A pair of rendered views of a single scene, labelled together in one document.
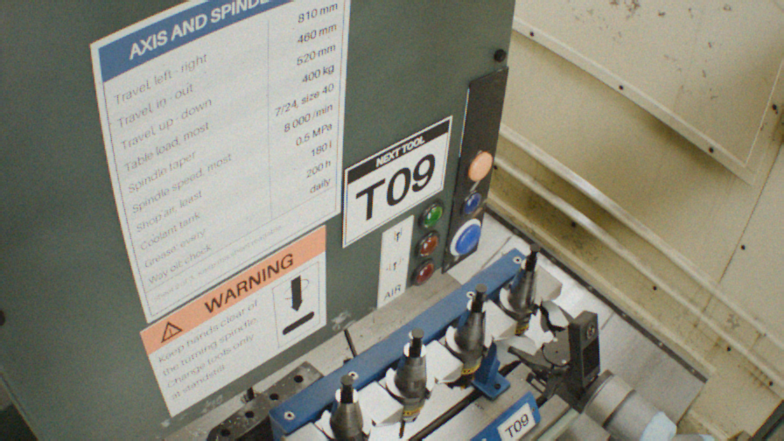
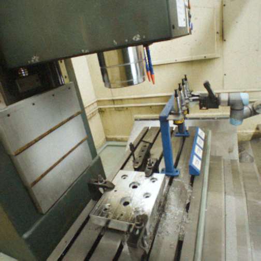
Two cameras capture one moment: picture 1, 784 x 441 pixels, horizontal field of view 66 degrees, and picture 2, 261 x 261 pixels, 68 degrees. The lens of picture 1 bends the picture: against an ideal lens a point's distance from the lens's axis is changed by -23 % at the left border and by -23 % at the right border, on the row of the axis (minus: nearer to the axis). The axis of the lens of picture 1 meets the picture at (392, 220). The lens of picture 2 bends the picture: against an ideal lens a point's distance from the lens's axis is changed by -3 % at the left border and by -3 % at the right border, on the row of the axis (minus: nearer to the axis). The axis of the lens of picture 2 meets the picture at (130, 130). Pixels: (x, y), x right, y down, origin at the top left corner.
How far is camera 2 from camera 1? 77 cm
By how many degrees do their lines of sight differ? 25
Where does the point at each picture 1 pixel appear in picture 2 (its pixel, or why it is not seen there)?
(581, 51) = (162, 59)
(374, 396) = not seen: hidden behind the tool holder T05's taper
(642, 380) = (218, 127)
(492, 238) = (157, 123)
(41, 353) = not seen: outside the picture
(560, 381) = (208, 103)
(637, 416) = (235, 94)
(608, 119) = (174, 72)
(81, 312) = not seen: outside the picture
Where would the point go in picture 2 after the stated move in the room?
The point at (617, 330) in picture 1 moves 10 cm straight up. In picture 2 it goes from (201, 122) to (201, 111)
